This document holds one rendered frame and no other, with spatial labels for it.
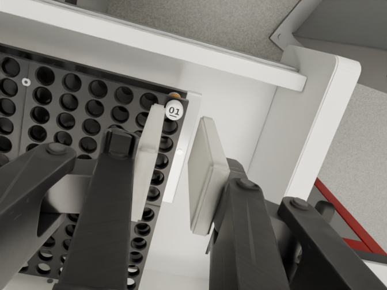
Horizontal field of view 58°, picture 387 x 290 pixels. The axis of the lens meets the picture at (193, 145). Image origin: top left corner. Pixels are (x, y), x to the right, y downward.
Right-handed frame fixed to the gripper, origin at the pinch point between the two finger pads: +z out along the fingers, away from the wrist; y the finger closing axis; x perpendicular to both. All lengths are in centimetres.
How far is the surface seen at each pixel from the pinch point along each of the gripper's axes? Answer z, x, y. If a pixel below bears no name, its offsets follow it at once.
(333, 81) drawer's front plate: 6.9, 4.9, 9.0
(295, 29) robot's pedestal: 99, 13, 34
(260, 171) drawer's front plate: 12.9, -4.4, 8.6
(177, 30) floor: 100, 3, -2
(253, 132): 16.1, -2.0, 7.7
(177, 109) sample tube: 8.3, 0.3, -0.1
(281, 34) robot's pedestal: 98, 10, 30
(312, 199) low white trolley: 44, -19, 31
